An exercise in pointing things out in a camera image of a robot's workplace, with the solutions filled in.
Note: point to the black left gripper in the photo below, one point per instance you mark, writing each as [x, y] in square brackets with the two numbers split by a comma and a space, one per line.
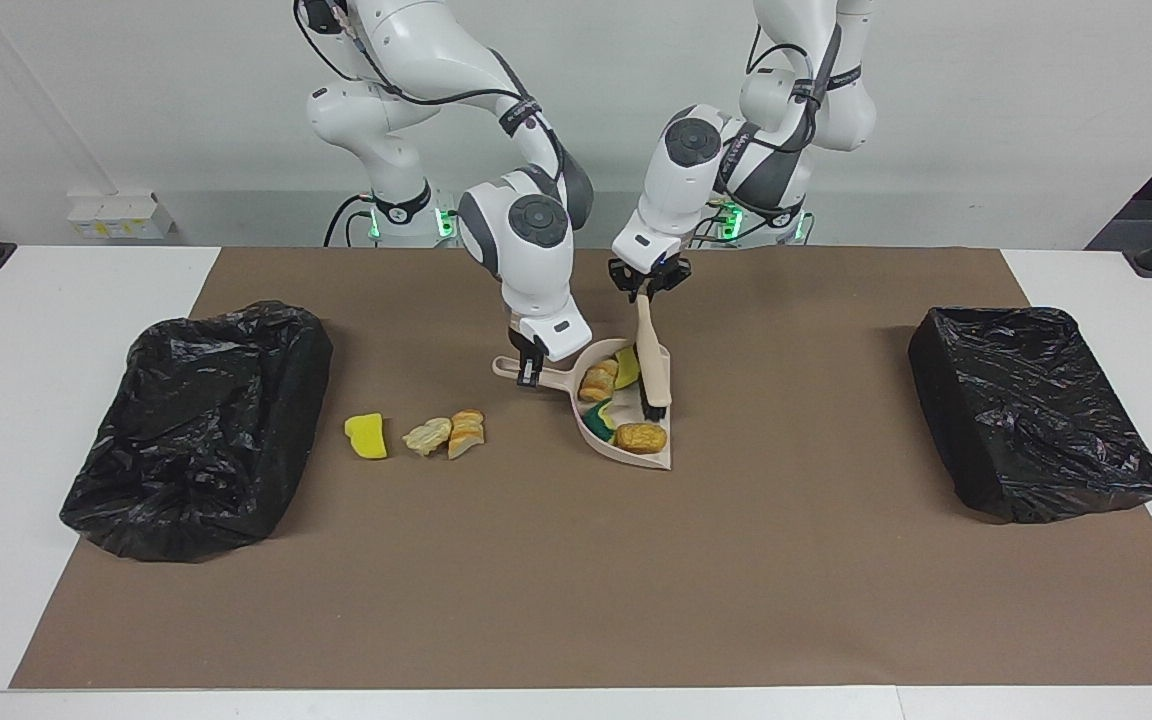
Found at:
[651, 276]

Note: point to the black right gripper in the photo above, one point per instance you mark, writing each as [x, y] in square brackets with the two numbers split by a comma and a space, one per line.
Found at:
[522, 348]

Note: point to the beige plastic dustpan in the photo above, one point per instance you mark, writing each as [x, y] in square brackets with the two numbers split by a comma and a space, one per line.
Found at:
[561, 380]

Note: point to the crusty bread chunk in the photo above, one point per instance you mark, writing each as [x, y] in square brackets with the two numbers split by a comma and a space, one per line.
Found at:
[598, 382]

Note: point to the beige hand brush black bristles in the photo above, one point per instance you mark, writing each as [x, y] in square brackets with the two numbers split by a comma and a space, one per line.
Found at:
[652, 355]

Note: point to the green and yellow sponge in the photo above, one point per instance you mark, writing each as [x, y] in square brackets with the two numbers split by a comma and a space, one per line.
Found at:
[598, 422]

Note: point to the striped croissant piece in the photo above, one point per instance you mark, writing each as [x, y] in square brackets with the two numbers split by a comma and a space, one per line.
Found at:
[465, 435]

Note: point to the notched yellow sponge piece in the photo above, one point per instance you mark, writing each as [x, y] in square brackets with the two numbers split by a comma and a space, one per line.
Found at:
[628, 366]

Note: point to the pale flaky pastry piece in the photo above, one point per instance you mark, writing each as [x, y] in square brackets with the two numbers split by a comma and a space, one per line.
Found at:
[426, 437]

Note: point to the brown bread roll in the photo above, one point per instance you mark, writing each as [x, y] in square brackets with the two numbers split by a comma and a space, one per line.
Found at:
[641, 438]

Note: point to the plain yellow sponge piece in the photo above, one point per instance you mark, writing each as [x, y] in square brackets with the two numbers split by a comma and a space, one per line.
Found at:
[366, 437]

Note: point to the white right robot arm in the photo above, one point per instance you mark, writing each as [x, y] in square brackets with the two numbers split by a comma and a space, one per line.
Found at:
[536, 250]

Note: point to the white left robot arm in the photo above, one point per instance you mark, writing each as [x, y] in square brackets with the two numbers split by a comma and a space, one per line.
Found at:
[676, 190]

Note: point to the bin with crumpled black bag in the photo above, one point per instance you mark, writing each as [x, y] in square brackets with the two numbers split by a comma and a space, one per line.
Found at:
[196, 440]

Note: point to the bin with taut black bag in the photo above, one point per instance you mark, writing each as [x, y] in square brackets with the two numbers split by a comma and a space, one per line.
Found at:
[1026, 410]

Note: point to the brown paper table mat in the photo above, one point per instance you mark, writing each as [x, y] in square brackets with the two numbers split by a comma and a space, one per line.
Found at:
[576, 600]

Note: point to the white wall socket box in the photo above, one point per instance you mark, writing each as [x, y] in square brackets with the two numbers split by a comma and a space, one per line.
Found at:
[121, 215]

